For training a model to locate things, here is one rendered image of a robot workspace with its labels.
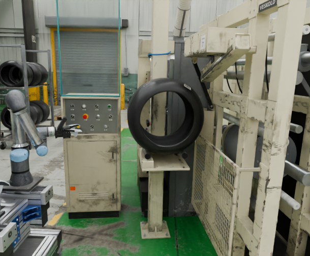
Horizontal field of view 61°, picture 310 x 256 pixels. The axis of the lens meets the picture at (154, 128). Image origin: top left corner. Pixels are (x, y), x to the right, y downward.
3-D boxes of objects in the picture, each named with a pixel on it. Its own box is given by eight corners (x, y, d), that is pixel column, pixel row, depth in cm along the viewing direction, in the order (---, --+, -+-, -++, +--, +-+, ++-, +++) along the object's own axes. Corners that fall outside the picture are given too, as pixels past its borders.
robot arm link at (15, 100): (18, 89, 171) (52, 152, 188) (19, 88, 181) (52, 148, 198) (-1, 96, 168) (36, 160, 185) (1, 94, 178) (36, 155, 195)
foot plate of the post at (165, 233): (140, 222, 268) (140, 219, 267) (166, 221, 271) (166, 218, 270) (141, 238, 242) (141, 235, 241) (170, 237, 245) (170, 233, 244)
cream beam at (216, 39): (183, 57, 217) (183, 38, 213) (212, 58, 219) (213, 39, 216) (205, 52, 158) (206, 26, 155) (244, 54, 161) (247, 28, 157)
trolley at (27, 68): (28, 134, 618) (21, 49, 577) (56, 134, 620) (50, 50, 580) (-3, 150, 488) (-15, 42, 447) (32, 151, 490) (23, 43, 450)
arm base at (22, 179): (4, 186, 181) (3, 172, 179) (16, 177, 196) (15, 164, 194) (26, 187, 181) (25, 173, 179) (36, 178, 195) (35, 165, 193)
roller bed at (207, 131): (190, 138, 247) (192, 107, 241) (205, 138, 249) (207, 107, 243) (196, 145, 228) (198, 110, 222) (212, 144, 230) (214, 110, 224)
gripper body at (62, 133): (70, 134, 213) (54, 135, 208) (69, 124, 210) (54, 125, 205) (71, 138, 206) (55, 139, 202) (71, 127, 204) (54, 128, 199)
